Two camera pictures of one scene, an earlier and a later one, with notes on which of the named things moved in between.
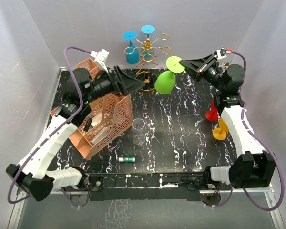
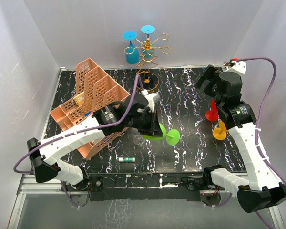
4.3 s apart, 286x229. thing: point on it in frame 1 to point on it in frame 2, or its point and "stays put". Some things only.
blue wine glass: [132, 51] stays put
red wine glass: [212, 115] stays put
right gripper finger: [199, 63] to [211, 72]
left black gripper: [127, 84] to [154, 128]
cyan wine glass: [148, 29] stays put
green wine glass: [165, 81] to [172, 136]
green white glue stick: [126, 159] stays put
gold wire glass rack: [150, 79] stays put
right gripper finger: [195, 73] to [202, 83]
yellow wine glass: [219, 133] stays put
